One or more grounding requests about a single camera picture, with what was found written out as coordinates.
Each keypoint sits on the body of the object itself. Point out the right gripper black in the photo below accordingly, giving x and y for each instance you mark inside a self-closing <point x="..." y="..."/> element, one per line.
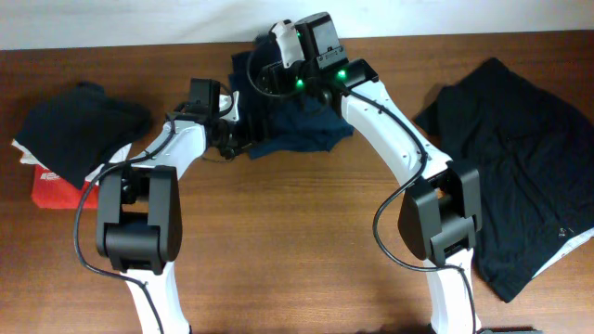
<point x="277" y="79"/>

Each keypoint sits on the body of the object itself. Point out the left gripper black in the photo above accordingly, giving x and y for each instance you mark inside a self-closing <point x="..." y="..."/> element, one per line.
<point x="248" y="135"/>

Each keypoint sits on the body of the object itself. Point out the navy blue shirt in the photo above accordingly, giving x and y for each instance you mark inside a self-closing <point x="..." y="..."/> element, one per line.
<point x="300" y="124"/>

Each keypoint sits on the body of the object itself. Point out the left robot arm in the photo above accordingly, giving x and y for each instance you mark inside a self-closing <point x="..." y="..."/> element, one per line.
<point x="139" y="214"/>

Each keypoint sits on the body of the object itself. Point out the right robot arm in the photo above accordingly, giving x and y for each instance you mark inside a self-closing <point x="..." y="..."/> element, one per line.
<point x="441" y="213"/>

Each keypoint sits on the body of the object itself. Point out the black folded shirt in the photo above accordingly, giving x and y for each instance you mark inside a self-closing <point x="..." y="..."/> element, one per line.
<point x="73" y="133"/>

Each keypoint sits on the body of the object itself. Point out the red folded shirt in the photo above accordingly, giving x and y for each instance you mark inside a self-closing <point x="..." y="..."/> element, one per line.
<point x="50" y="191"/>

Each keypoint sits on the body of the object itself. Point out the black unfolded shirt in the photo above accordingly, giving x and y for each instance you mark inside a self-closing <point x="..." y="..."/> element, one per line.
<point x="534" y="154"/>

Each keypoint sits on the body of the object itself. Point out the white garment under black shirt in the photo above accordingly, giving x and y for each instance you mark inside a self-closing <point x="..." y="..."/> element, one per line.
<point x="570" y="245"/>

